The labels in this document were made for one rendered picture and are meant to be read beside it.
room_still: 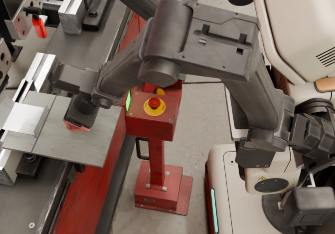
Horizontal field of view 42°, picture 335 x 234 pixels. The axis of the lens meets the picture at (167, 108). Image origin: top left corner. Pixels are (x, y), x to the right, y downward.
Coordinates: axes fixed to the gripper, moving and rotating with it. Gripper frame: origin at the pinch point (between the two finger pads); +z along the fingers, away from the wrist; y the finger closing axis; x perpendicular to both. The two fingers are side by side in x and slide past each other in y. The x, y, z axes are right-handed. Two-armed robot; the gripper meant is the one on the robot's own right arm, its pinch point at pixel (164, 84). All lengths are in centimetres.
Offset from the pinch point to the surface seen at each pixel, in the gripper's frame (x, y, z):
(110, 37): -9.4, 22.0, -4.1
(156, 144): 7.8, -5.1, 27.8
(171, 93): -2.1, -3.7, 6.6
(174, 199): 13, -23, 62
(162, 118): 13.8, -1.5, -0.6
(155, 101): 9.7, 2.2, -2.7
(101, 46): -4.8, 23.7, -3.7
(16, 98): 28, 40, -12
